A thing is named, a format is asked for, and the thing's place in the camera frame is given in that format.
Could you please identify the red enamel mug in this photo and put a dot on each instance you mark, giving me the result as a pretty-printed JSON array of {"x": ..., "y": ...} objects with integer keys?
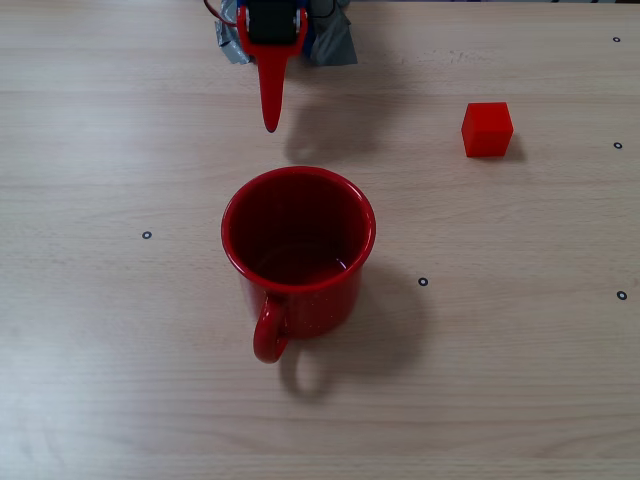
[{"x": 299, "y": 250}]

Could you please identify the red cube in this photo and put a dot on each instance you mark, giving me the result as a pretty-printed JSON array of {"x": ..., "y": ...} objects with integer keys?
[{"x": 487, "y": 130}]

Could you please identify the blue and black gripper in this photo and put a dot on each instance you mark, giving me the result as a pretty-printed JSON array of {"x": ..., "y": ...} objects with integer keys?
[{"x": 272, "y": 55}]

